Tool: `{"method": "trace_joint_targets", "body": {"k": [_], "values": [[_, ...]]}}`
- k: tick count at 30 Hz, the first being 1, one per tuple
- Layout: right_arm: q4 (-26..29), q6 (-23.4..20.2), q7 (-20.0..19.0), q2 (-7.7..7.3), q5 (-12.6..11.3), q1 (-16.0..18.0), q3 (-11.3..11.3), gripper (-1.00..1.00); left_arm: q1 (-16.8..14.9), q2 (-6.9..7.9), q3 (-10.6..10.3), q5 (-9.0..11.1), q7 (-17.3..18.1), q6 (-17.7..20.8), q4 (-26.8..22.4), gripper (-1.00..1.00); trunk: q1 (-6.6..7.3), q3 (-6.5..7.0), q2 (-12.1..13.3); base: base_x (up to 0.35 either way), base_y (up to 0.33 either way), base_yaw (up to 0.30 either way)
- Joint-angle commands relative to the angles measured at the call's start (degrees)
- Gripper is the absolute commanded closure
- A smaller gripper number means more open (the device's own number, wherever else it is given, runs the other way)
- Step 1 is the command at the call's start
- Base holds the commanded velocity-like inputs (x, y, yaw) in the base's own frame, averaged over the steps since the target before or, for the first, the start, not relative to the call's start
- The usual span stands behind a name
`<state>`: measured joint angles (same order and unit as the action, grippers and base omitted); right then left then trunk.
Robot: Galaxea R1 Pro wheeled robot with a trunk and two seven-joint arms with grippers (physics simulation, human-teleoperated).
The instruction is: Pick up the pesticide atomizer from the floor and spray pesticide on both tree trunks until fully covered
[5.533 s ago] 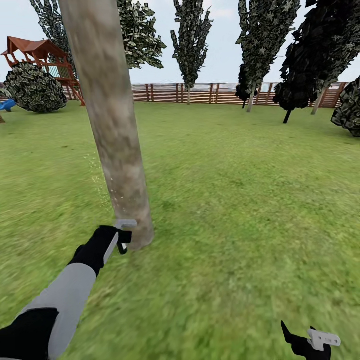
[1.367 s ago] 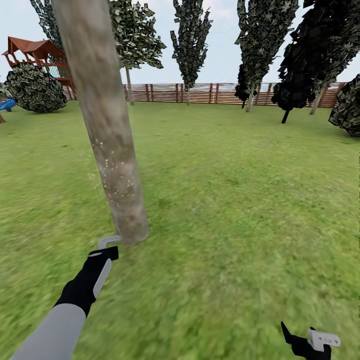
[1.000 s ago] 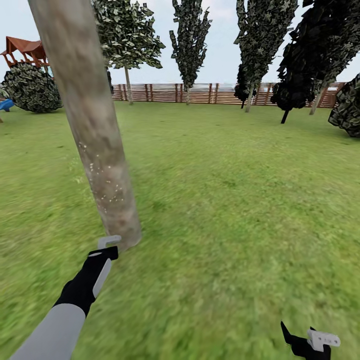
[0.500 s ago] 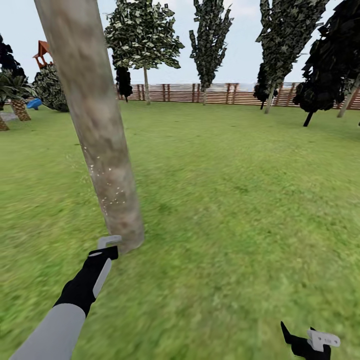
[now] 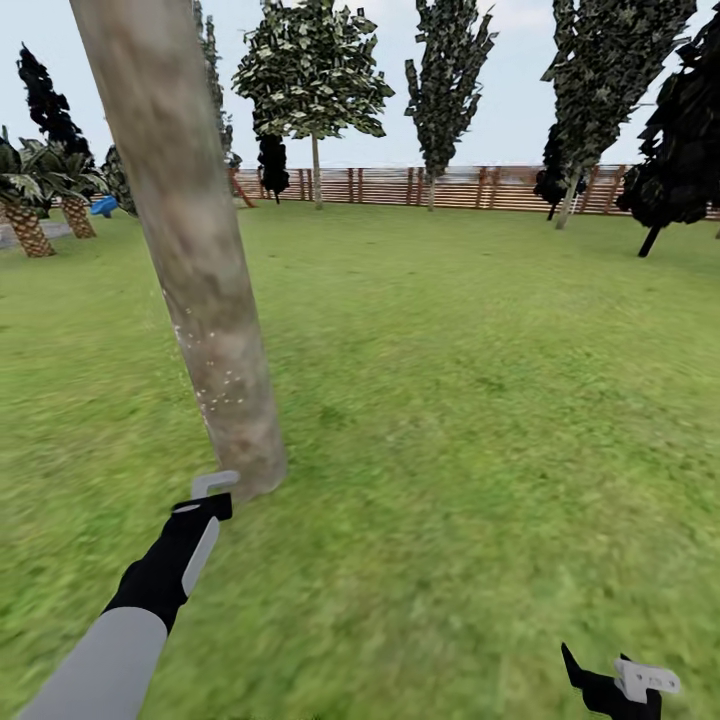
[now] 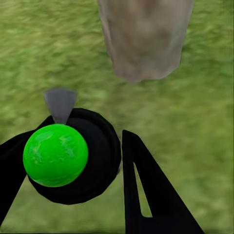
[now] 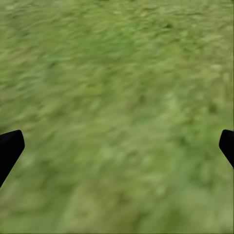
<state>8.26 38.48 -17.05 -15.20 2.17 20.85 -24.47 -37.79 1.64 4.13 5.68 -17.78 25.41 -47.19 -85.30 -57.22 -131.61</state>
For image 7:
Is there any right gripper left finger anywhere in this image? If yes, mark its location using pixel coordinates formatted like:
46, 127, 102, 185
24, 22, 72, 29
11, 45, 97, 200
0, 130, 25, 187

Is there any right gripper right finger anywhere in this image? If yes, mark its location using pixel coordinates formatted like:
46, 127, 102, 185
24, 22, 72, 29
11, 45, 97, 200
219, 130, 234, 168

